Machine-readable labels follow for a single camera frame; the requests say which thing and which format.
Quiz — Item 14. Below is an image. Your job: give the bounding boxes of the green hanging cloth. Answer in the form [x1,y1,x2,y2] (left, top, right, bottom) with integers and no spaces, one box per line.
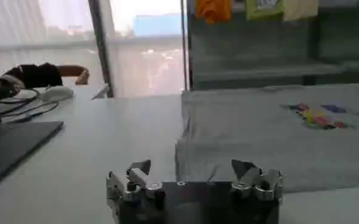
[245,0,285,21]

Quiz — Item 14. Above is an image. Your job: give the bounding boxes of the white computer mouse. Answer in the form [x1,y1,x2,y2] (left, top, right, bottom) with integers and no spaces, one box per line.
[40,86,74,102]

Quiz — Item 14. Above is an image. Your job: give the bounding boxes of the black cable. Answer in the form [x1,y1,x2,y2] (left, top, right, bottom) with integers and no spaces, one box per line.
[0,86,60,124]

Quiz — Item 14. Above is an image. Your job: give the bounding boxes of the pale yellow hanging cloth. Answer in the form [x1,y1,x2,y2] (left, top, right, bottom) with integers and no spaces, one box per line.
[282,0,319,21]

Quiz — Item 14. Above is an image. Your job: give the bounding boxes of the person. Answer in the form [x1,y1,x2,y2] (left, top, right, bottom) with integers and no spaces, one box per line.
[0,62,90,92]

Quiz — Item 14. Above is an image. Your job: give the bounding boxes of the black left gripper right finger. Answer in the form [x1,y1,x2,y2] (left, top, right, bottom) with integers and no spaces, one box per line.
[230,159,285,202]

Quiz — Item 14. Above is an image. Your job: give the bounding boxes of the dark grey flat pad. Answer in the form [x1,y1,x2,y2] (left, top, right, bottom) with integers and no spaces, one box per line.
[0,121,65,193]

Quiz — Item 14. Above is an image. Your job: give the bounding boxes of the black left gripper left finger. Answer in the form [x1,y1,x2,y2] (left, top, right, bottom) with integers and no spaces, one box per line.
[106,159,166,208]

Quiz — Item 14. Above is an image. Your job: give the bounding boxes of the grey shirt with colourful print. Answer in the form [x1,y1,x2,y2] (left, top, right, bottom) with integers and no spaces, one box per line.
[174,82,359,193]

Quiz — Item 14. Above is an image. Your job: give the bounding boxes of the orange hanging cloth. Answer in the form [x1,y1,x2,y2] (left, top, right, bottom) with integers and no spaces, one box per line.
[194,0,232,25]

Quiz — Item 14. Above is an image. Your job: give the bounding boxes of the dark window post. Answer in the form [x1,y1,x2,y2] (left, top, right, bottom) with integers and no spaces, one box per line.
[88,0,115,99]

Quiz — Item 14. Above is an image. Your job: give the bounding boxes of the dark metal rack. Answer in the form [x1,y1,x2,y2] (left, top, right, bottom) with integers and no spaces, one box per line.
[186,0,359,91]

